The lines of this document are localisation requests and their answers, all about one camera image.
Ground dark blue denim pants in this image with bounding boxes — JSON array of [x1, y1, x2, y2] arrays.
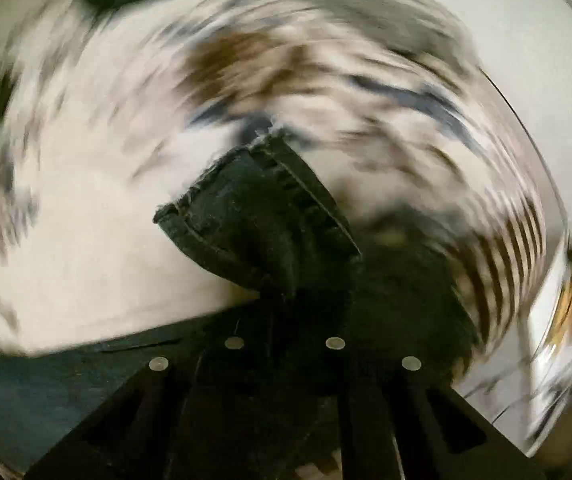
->
[[0, 139, 477, 479]]

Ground white floral bed sheet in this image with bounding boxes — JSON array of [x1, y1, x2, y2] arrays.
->
[[0, 0, 572, 361]]

